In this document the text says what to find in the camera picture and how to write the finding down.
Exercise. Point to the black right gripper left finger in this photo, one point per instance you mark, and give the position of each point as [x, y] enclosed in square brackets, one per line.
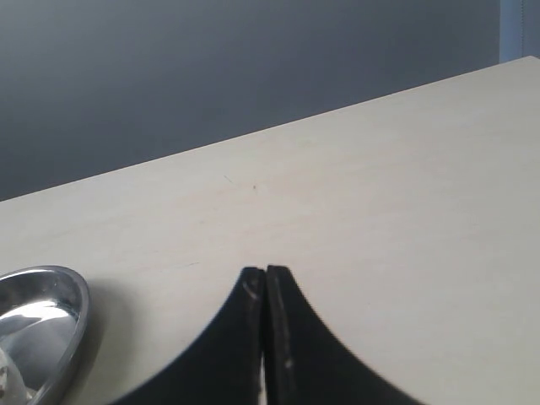
[223, 365]

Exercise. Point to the round stainless steel plate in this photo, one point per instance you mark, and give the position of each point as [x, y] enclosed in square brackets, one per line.
[45, 314]

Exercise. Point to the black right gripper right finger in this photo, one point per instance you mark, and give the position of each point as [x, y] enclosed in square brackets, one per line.
[305, 363]

